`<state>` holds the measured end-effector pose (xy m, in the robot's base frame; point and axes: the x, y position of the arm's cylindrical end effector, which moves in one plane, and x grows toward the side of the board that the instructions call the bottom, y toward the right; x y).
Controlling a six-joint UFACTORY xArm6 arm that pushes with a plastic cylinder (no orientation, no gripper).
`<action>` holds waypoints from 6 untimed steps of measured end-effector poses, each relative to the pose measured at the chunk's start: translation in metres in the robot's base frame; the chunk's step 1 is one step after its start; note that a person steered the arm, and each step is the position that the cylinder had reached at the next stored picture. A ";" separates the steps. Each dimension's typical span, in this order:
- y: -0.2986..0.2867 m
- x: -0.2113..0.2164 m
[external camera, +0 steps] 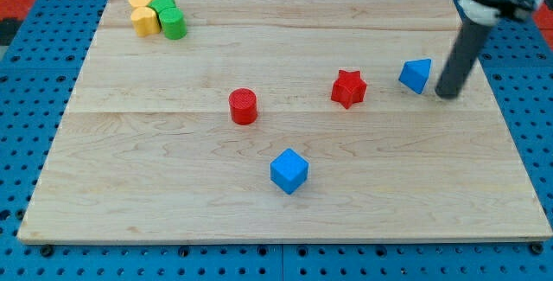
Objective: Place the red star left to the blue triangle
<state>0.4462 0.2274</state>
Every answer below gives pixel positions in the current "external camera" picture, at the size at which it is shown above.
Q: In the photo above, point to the red star block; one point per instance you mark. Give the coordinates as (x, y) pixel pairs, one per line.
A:
(349, 88)

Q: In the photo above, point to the blue triangle block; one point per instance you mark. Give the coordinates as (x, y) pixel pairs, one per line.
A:
(415, 74)

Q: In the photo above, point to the green star block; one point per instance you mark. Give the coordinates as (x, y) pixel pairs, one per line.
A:
(160, 5)

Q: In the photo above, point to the wooden board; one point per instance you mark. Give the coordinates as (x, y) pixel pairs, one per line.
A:
(147, 153)

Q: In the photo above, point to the red cylinder block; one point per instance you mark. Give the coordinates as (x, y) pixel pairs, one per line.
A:
(243, 106)

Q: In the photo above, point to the blue cube block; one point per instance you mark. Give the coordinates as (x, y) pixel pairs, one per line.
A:
(289, 171)

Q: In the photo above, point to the green cylinder block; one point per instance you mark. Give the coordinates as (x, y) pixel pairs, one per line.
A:
(173, 23)

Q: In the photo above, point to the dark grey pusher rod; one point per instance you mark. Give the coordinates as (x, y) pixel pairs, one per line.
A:
(469, 41)

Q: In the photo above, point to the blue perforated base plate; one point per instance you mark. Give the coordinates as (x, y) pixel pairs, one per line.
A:
(37, 74)

